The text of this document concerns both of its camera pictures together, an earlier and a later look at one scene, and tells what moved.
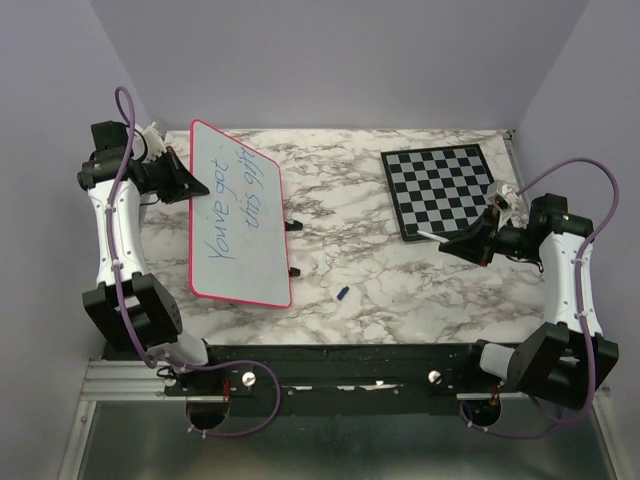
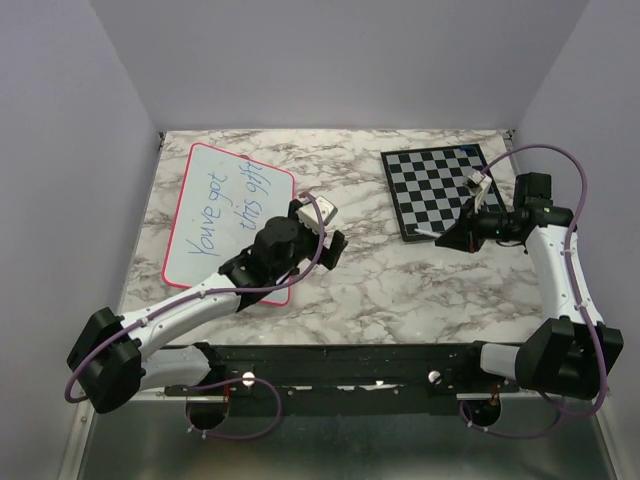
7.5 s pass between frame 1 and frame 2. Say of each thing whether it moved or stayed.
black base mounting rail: stayed
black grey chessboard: stayed
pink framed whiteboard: moved
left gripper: moved
